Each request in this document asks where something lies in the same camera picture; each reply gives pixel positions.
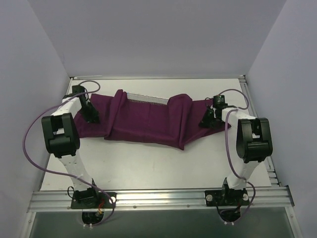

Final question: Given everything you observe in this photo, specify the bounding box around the metal mesh tray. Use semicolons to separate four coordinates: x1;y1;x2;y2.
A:
127;93;168;105

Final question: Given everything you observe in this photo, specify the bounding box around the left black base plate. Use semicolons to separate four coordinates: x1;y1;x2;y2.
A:
70;190;116;209

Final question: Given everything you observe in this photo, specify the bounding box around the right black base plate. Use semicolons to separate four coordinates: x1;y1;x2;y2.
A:
205;189;250;207

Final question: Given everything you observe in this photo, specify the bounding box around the front aluminium rail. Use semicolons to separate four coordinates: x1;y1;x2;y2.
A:
27;186;294;212

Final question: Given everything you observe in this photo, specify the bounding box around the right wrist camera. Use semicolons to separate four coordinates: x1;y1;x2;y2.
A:
212;95;228;109

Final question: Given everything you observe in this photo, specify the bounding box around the right side aluminium rail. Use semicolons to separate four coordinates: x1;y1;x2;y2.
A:
239;74;282;186

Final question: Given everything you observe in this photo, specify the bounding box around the aluminium rail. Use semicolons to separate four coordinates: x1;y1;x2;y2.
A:
27;186;294;212
239;74;282;186

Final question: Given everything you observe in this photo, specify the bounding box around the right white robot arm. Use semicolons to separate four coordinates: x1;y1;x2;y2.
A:
199;105;273;205

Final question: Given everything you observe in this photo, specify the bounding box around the purple cloth wrap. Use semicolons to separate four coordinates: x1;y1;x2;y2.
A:
74;89;224;150

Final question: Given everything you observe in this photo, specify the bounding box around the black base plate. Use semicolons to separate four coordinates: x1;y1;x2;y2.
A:
70;190;116;209
205;189;250;207

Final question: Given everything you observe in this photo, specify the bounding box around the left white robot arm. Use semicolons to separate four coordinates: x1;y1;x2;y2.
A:
41;85;100;208

